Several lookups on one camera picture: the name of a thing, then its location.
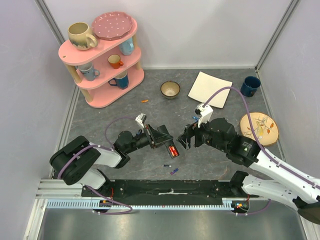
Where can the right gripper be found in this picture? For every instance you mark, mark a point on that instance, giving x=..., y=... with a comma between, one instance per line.
x=197, y=136

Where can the dark blue faceted mug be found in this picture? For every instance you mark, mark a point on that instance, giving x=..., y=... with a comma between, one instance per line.
x=121, y=81

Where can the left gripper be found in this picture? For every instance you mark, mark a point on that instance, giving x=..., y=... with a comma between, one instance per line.
x=157, y=137

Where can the white square plate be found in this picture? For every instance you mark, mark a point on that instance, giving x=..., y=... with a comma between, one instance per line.
x=205, y=86

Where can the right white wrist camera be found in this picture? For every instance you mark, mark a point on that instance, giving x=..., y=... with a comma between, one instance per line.
x=204, y=112

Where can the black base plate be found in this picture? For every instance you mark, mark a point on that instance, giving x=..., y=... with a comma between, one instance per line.
x=168, y=192

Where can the light blue mug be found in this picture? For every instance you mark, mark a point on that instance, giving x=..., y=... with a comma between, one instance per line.
x=127, y=47

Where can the grey blue mug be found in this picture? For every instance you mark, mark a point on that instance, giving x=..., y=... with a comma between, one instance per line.
x=89, y=72

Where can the pink polka dot plate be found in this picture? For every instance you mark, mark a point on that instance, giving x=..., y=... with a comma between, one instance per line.
x=112, y=26

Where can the beige brown ceramic bowl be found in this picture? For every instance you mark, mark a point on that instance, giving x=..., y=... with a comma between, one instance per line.
x=170, y=89

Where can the red orange battery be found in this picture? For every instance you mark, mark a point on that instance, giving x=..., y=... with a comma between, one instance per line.
x=175, y=152

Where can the black remote control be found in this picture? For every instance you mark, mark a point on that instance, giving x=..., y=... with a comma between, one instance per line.
x=168, y=141

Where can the orange mug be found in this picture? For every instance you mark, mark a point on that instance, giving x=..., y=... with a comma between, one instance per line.
x=115, y=61

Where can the beige ceramic mug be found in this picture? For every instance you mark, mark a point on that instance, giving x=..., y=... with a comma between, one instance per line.
x=81, y=36

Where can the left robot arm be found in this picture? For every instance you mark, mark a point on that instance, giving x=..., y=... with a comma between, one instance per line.
x=75, y=162

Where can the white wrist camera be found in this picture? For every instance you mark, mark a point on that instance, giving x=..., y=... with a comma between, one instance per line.
x=140, y=120
x=204, y=112

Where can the pink three-tier shelf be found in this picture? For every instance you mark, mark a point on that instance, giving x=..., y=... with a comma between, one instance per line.
x=99, y=93

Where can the blue purple battery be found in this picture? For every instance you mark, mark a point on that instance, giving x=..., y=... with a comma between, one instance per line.
x=174, y=171

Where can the round wooden bird coaster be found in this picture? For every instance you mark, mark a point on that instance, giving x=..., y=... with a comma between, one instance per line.
x=264, y=127

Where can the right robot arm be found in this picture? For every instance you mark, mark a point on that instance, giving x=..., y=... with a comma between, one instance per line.
x=287, y=185

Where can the navy blue cup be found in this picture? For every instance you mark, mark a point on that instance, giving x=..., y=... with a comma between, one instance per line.
x=250, y=86

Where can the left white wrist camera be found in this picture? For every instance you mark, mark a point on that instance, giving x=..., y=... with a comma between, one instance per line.
x=140, y=120

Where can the white slotted cable duct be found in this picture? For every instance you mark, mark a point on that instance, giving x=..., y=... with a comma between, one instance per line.
x=97, y=204

